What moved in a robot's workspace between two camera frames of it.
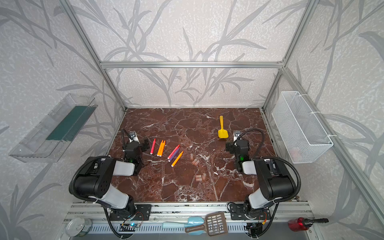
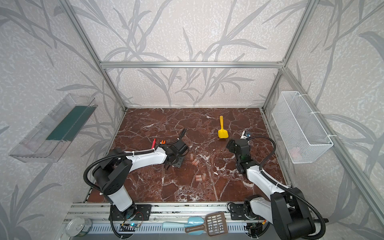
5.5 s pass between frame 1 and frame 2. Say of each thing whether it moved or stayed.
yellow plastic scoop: stayed
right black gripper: stayed
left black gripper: moved
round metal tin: stayed
